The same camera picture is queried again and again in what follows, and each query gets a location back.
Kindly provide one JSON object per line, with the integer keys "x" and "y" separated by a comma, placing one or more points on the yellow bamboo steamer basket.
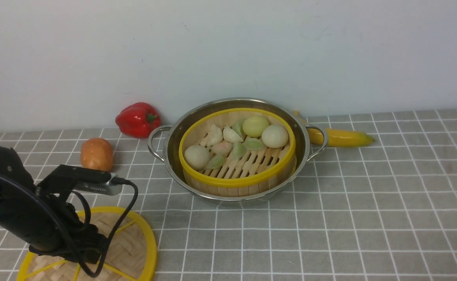
{"x": 254, "y": 172}

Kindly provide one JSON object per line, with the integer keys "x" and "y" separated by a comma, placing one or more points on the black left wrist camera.
{"x": 66, "y": 178}

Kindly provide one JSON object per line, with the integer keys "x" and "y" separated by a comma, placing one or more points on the grey checkered tablecloth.
{"x": 386, "y": 212}

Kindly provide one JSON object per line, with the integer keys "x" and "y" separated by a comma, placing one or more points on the pink dumpling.
{"x": 222, "y": 148}

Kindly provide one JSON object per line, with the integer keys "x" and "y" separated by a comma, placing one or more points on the white dumpling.
{"x": 214, "y": 136}
{"x": 230, "y": 135}

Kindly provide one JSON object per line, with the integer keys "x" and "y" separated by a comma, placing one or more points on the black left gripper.
{"x": 83, "y": 240}

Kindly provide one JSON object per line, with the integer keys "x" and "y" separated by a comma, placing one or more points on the green dumpling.
{"x": 254, "y": 144}

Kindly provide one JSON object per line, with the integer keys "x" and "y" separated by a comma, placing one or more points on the brown potato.
{"x": 97, "y": 154}

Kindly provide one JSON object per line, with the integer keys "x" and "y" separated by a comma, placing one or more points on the yellow banana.
{"x": 340, "y": 138}

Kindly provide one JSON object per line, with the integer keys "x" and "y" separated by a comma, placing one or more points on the red bell pepper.
{"x": 138, "y": 120}

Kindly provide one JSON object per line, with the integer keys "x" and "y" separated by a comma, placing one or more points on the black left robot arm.
{"x": 21, "y": 214}

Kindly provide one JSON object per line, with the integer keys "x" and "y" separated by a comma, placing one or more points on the round yellow-green bun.
{"x": 254, "y": 126}

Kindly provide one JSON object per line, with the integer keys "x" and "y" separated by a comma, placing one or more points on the yellow bamboo steamer lid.
{"x": 132, "y": 256}

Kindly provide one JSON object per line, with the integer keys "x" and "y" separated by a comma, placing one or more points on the stainless steel pot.
{"x": 164, "y": 142}

